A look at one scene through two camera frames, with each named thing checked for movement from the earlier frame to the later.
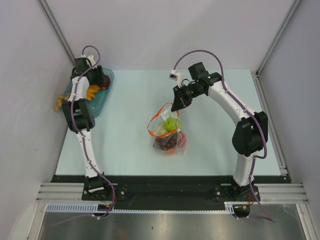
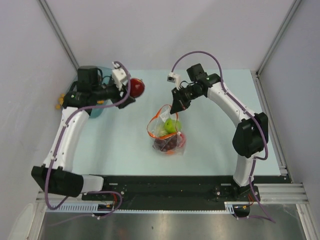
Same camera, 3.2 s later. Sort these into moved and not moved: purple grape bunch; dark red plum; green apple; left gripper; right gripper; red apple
Moved: dark red plum; left gripper
Not moved: purple grape bunch; green apple; red apple; right gripper
